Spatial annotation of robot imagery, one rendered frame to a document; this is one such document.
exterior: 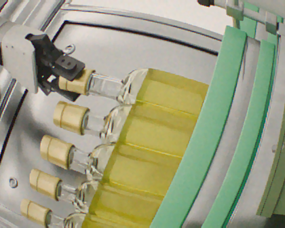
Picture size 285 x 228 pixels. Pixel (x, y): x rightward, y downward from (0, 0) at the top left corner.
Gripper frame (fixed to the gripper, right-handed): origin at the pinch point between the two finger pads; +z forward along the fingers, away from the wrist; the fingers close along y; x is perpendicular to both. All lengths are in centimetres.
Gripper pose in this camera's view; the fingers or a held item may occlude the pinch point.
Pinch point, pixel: (69, 77)
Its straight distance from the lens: 108.0
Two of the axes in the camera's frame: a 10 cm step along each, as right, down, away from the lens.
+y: -0.3, -6.0, -8.0
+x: 5.7, -6.7, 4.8
